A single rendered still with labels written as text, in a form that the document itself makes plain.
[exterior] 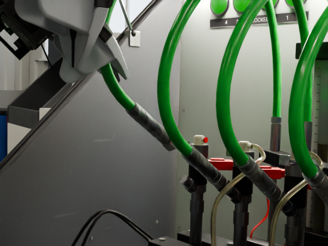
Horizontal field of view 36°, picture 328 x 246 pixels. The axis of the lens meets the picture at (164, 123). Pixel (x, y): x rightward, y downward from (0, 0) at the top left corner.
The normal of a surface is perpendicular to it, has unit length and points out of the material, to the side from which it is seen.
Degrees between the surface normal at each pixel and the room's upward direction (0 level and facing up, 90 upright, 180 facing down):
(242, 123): 90
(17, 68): 90
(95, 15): 113
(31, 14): 87
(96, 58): 76
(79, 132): 90
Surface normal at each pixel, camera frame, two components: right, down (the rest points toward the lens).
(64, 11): 0.70, 0.13
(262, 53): -0.71, 0.04
